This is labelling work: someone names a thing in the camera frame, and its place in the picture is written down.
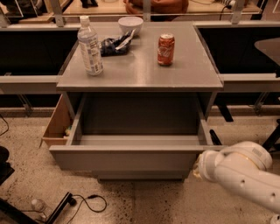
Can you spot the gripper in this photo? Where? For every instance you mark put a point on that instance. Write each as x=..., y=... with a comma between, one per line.
x=207, y=163

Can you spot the grey top drawer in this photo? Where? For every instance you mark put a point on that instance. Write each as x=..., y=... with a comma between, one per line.
x=134, y=132

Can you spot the grey drawer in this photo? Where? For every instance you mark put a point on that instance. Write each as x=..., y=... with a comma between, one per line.
x=141, y=175
x=134, y=132

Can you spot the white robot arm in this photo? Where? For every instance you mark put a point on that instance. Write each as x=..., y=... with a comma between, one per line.
x=242, y=169

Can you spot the grey drawer cabinet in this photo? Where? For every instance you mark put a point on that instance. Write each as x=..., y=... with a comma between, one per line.
x=138, y=71

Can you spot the grey bottom drawer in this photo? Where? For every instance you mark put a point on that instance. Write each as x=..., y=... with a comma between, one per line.
x=141, y=175

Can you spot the black metal floor bar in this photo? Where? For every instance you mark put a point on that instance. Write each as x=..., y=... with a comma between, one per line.
x=214, y=137

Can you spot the orange soda can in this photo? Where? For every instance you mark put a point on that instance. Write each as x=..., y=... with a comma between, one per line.
x=165, y=49

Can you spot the black stand leg left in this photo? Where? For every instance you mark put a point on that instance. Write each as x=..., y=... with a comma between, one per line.
x=68, y=200

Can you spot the cardboard box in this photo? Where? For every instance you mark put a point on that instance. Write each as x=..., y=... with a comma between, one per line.
x=55, y=132

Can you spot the crumpled dark chip bag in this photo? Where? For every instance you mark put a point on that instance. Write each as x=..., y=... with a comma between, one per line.
x=117, y=46

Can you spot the white bowl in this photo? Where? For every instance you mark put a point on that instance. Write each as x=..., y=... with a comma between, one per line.
x=130, y=23

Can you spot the brown leather bag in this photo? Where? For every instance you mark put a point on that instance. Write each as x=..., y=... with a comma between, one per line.
x=163, y=9

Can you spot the plastic bottle on floor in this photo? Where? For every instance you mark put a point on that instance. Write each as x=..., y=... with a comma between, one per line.
x=39, y=206

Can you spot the clear plastic water bottle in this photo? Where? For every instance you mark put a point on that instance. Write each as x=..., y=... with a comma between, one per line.
x=89, y=47

